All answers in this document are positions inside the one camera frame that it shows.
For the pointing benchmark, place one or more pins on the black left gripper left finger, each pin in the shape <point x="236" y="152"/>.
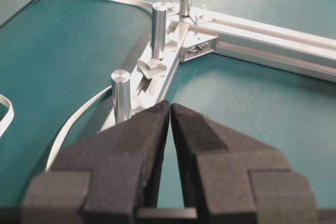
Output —
<point x="103" y="178"/>

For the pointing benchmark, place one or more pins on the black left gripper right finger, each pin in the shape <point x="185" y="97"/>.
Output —
<point x="233" y="178"/>

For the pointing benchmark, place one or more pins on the aluminium post with blue tape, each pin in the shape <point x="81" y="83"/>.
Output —
<point x="120" y="83"/>

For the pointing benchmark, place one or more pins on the aluminium extrusion frame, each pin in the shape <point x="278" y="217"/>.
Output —
<point x="204" y="32"/>

